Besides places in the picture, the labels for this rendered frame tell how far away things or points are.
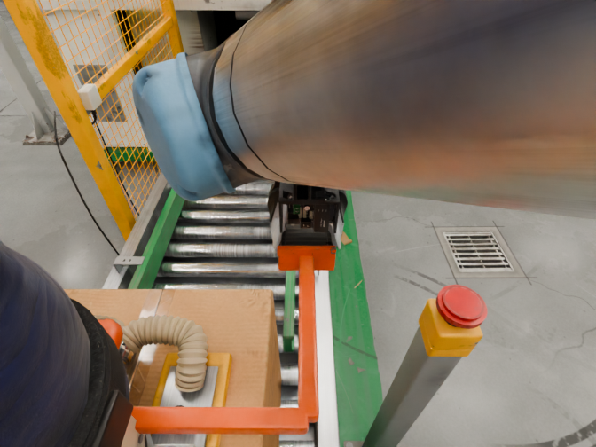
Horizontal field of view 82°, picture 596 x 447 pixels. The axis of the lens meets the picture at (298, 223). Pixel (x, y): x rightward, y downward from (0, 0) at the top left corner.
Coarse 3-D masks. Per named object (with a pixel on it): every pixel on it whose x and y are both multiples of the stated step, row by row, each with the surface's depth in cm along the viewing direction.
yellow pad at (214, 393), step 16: (208, 368) 50; (224, 368) 51; (160, 384) 49; (208, 384) 49; (224, 384) 49; (160, 400) 48; (176, 400) 47; (192, 400) 47; (208, 400) 47; (224, 400) 48
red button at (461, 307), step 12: (444, 288) 53; (456, 288) 52; (468, 288) 52; (444, 300) 51; (456, 300) 51; (468, 300) 51; (480, 300) 51; (444, 312) 50; (456, 312) 50; (468, 312) 50; (480, 312) 50; (456, 324) 49; (468, 324) 49; (480, 324) 49
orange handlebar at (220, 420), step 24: (312, 264) 49; (312, 288) 46; (312, 312) 44; (120, 336) 42; (312, 336) 41; (312, 360) 39; (312, 384) 37; (144, 408) 36; (168, 408) 36; (192, 408) 36; (216, 408) 36; (240, 408) 36; (264, 408) 36; (288, 408) 36; (312, 408) 36; (144, 432) 35; (168, 432) 35; (192, 432) 35; (216, 432) 35; (240, 432) 35; (264, 432) 35; (288, 432) 35
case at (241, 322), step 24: (96, 312) 60; (120, 312) 60; (144, 312) 60; (168, 312) 60; (192, 312) 60; (216, 312) 60; (240, 312) 60; (264, 312) 60; (216, 336) 57; (240, 336) 56; (264, 336) 56; (144, 360) 54; (240, 360) 54; (264, 360) 54; (144, 384) 51; (240, 384) 51; (264, 384) 51
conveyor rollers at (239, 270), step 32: (224, 192) 151; (256, 192) 151; (192, 256) 126; (224, 256) 126; (256, 256) 125; (160, 288) 112; (192, 288) 112; (224, 288) 112; (256, 288) 112; (288, 352) 99; (288, 384) 92
